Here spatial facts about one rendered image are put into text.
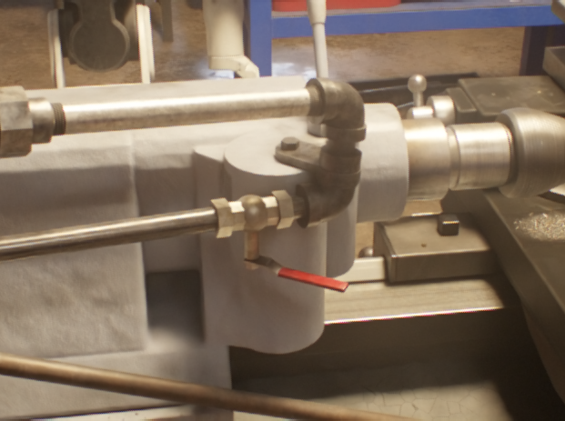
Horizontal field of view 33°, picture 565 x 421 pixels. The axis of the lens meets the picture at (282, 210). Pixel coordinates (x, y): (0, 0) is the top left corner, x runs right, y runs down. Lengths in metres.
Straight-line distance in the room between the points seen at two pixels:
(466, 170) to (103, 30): 0.92
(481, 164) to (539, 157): 0.05
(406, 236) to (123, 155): 0.51
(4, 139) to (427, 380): 0.75
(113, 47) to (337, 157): 1.01
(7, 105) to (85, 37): 1.09
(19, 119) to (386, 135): 0.38
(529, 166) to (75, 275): 0.43
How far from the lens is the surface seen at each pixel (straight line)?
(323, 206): 0.75
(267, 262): 0.76
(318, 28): 0.84
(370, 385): 1.23
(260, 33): 2.71
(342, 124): 0.73
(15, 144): 0.63
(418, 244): 1.22
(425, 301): 1.19
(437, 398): 1.22
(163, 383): 0.79
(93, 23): 1.70
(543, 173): 0.94
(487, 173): 0.94
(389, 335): 1.17
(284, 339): 0.84
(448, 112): 1.22
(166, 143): 0.82
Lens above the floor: 1.50
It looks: 29 degrees down
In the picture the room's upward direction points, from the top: straight up
